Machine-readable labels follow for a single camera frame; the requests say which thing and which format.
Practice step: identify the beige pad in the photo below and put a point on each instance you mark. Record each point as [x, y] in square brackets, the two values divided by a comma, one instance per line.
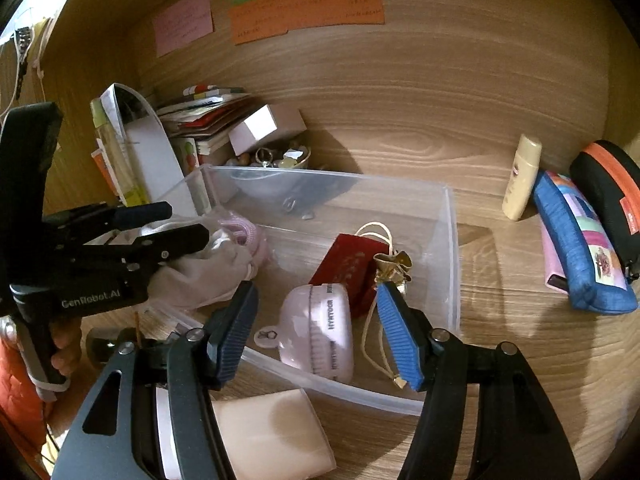
[270, 435]

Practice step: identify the small white box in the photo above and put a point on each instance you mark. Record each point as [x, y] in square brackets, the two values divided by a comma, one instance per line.
[265, 127]

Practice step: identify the strawberry print booklet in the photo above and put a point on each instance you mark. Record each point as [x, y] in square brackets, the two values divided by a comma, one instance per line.
[189, 156]

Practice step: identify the pink paper note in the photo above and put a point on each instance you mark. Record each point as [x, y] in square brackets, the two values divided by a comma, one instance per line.
[182, 22]

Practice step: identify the gold ribbon bow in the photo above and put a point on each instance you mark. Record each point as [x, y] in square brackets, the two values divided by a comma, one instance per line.
[392, 265]

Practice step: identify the cream lotion bottle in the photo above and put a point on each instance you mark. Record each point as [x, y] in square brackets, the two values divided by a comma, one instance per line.
[522, 180]

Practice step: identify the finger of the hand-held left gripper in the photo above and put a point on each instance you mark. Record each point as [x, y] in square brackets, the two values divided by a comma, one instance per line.
[175, 242]
[145, 212]

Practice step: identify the person's left hand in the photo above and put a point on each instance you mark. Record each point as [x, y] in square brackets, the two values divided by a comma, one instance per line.
[66, 352]

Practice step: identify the black orange pouch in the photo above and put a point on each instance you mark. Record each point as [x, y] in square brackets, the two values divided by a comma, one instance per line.
[605, 195]

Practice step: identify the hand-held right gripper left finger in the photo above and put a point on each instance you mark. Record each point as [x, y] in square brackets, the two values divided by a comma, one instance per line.
[235, 330]

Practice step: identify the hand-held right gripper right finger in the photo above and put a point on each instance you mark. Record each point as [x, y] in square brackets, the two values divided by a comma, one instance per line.
[400, 340]

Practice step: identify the pink knit cloth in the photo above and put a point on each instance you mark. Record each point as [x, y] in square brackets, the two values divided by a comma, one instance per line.
[245, 232]

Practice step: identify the wooden desktop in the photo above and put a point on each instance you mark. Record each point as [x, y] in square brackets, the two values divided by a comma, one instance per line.
[500, 360]

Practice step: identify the red flat pouch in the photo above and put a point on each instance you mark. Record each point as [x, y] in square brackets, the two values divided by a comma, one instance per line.
[345, 270]

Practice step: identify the clear plastic bin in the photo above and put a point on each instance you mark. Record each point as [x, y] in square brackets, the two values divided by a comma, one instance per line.
[350, 200]

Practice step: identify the pink flat box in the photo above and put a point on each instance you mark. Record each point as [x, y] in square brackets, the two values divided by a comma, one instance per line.
[551, 265]

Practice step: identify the stack of booklets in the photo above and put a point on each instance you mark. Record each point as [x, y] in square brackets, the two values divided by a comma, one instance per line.
[210, 115]

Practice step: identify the orange white box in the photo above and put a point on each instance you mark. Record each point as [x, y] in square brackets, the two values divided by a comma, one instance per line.
[102, 172]

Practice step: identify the blue pencil case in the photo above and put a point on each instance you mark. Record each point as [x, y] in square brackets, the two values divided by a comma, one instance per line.
[570, 245]

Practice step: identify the orange paper note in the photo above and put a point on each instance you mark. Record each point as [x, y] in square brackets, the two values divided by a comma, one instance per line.
[310, 12]

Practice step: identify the bowl of trinkets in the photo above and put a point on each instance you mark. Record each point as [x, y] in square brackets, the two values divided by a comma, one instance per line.
[280, 157]

